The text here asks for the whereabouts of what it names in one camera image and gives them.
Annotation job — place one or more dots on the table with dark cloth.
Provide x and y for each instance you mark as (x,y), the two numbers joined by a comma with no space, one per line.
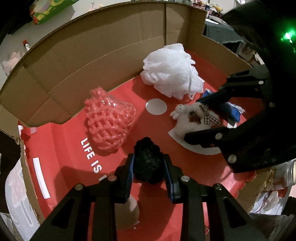
(219,30)

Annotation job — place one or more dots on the row of cosmetic bottles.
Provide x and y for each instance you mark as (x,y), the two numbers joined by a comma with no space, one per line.
(208,4)

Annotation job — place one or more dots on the cardboard box red inside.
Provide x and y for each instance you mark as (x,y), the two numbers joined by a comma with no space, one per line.
(92,58)

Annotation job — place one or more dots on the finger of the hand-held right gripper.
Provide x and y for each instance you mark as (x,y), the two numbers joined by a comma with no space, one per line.
(215,99)
(208,137)

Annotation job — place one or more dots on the pink plush toy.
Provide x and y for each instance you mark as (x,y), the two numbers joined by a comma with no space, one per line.
(10,63)

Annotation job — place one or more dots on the white mesh bath pouf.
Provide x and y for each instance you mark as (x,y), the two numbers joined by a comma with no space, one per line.
(171,71)

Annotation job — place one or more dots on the pink foam net sleeve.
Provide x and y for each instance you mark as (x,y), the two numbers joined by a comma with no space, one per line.
(108,120)

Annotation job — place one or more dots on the red capped tube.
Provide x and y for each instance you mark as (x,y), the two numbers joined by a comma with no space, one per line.
(26,45)

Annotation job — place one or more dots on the white plush toy checked bow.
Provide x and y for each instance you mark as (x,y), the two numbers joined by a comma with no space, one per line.
(194,121)

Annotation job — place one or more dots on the black knitted ball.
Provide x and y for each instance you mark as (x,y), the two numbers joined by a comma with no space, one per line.
(146,160)

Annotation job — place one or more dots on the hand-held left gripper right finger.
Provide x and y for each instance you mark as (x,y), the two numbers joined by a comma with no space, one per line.
(168,180)

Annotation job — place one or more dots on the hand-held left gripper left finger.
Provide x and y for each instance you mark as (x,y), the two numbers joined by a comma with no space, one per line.
(130,176)

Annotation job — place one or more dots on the small clear plastic jar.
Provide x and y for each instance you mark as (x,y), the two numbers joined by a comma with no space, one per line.
(286,173)

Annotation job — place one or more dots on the blue cloth pouch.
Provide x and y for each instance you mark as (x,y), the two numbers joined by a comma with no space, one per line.
(232,110)

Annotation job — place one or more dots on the green snack bag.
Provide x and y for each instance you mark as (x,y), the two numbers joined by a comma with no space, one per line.
(46,11)

